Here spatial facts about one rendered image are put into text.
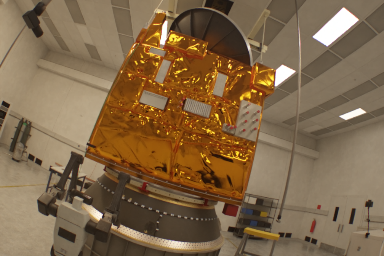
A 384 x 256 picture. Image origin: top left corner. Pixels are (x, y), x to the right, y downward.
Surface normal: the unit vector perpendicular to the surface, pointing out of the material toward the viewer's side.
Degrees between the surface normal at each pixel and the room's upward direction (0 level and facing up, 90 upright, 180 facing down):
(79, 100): 90
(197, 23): 126
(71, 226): 90
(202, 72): 88
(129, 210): 62
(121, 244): 90
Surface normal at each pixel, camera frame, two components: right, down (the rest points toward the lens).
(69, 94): 0.17, -0.28
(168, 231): 0.43, -0.62
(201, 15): -0.59, 0.13
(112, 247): -0.14, -0.36
